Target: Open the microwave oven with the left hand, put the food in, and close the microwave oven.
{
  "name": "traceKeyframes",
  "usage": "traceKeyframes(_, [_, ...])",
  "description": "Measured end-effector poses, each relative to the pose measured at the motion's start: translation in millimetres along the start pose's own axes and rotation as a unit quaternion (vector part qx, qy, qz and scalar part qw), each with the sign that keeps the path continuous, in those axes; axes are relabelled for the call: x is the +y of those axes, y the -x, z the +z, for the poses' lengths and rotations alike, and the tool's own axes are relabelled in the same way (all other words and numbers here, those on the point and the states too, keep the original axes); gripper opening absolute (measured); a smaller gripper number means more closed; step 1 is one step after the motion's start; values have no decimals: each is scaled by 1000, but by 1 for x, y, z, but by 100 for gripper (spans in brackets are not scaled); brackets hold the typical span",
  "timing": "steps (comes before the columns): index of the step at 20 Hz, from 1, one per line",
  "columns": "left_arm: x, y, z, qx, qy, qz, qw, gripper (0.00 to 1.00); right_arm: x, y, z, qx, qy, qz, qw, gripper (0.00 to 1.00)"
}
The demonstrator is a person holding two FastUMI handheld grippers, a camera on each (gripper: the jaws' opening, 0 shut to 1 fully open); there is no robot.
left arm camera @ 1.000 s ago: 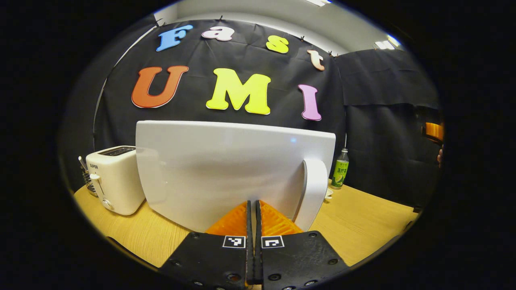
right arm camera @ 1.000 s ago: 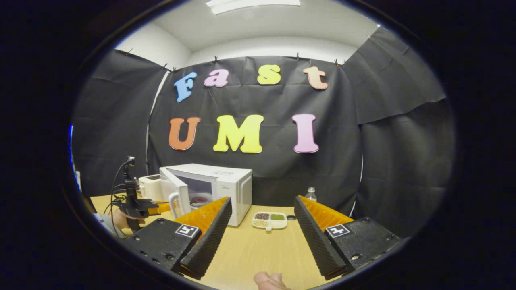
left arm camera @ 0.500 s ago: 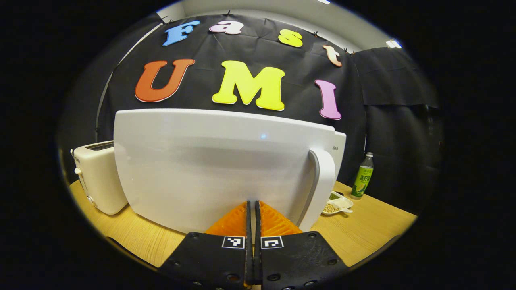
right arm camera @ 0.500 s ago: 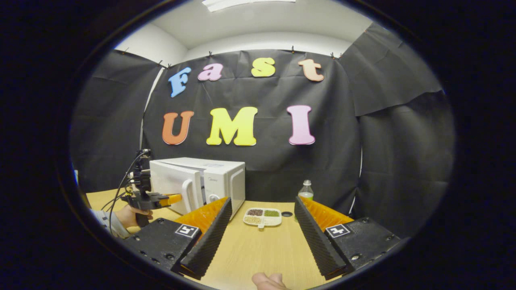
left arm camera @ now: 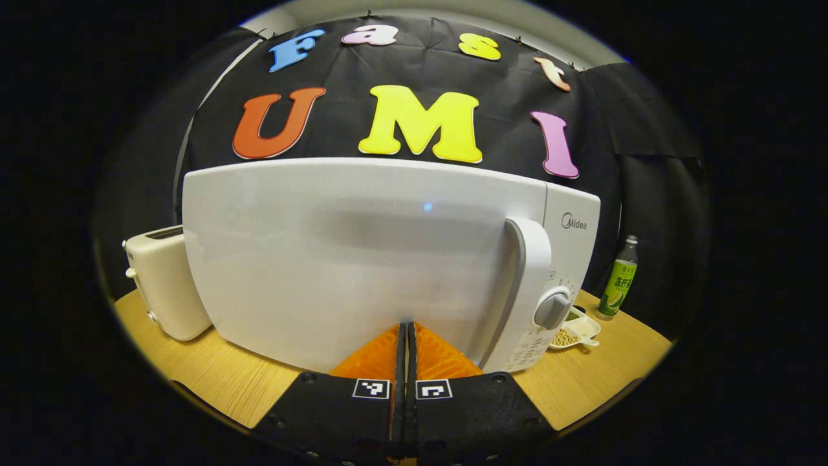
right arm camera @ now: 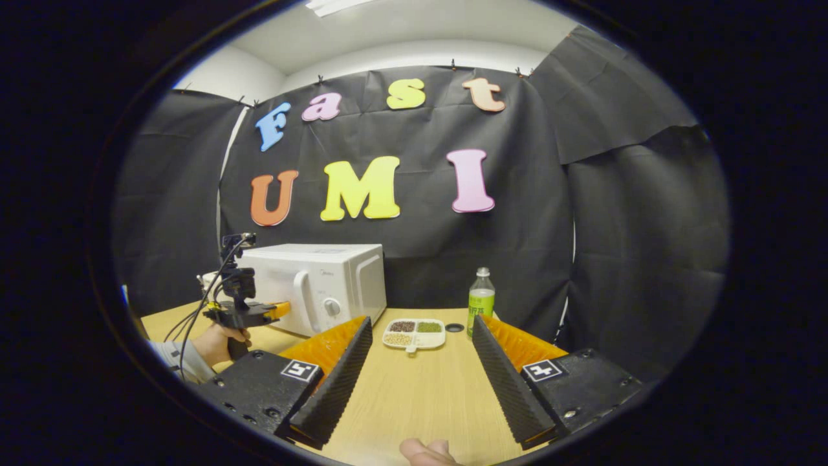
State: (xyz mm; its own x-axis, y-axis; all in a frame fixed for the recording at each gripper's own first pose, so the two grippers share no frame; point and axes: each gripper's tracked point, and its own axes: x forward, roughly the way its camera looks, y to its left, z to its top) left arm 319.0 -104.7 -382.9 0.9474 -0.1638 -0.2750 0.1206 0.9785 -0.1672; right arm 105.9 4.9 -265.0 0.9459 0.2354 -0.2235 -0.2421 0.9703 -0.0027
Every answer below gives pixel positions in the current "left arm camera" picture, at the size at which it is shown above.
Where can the green label drink bottle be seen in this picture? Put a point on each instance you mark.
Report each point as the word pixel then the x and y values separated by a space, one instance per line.
pixel 618 285

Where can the white microwave oven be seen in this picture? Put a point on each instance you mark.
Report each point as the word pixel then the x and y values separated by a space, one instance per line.
pixel 336 259

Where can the black backdrop cloth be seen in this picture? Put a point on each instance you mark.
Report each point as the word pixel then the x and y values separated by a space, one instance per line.
pixel 420 71

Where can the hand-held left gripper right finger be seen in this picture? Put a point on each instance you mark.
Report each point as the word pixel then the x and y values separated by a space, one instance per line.
pixel 472 414

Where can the white sectioned dish of beans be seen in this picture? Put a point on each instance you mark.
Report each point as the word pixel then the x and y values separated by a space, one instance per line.
pixel 576 330

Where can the cream white toaster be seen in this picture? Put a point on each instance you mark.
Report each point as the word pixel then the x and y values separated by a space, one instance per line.
pixel 165 285

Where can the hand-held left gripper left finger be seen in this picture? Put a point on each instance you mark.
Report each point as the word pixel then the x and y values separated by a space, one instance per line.
pixel 336 414

